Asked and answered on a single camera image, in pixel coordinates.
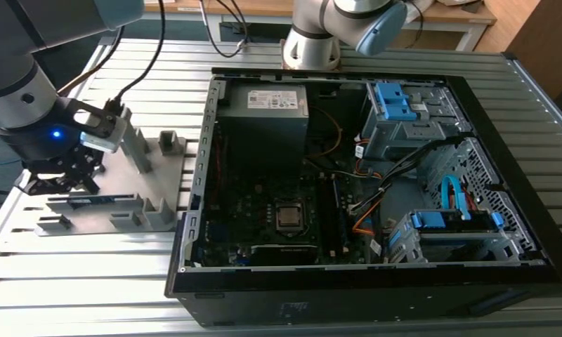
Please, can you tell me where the black CPU socket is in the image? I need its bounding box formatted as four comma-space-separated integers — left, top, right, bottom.
268, 198, 312, 238

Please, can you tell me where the silver CPU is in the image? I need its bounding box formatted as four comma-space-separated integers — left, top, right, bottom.
275, 205, 306, 228

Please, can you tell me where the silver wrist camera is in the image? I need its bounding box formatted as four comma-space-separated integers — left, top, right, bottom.
77, 107, 133, 153

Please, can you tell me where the black cable with silver plug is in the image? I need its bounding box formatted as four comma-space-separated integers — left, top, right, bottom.
199, 0, 249, 59

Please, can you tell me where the black graphics card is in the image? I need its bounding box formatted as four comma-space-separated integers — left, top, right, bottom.
249, 244, 320, 267

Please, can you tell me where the black camera cable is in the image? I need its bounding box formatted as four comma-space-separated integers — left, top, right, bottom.
106, 0, 168, 110
58, 26, 126, 96

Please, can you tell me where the grey parts rack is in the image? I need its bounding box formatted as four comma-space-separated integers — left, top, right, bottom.
33, 107, 192, 237

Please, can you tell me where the green motherboard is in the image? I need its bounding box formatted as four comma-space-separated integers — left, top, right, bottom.
199, 154, 386, 267

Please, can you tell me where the black camera bracket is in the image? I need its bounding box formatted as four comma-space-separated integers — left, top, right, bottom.
58, 98, 122, 140

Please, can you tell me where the brown wooden cabinet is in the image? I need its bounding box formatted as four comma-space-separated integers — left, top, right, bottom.
475, 0, 562, 103

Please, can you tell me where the orange wire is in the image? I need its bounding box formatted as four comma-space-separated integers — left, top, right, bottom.
352, 206, 386, 237

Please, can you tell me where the grey metal disk bay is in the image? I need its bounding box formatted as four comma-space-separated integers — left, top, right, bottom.
384, 210, 541, 265
359, 79, 478, 161

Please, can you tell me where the black PC case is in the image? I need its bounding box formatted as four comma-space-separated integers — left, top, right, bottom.
163, 66, 562, 329

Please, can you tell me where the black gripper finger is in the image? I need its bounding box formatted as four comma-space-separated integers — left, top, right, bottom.
20, 173, 70, 196
72, 164, 102, 194

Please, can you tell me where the blue disk carrier with disk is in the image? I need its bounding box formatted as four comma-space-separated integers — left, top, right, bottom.
408, 209, 506, 235

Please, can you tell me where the wooden desk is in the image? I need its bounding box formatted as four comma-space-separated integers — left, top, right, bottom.
143, 0, 498, 53

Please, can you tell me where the grey power supply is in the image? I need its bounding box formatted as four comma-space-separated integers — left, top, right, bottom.
216, 83, 311, 159

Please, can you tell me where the blue data wire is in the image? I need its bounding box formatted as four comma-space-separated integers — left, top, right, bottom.
439, 175, 472, 221

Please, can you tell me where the black wire bundle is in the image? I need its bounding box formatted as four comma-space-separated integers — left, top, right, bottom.
348, 137, 463, 216

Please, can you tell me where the yellow wire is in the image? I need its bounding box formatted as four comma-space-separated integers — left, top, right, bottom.
306, 105, 347, 159

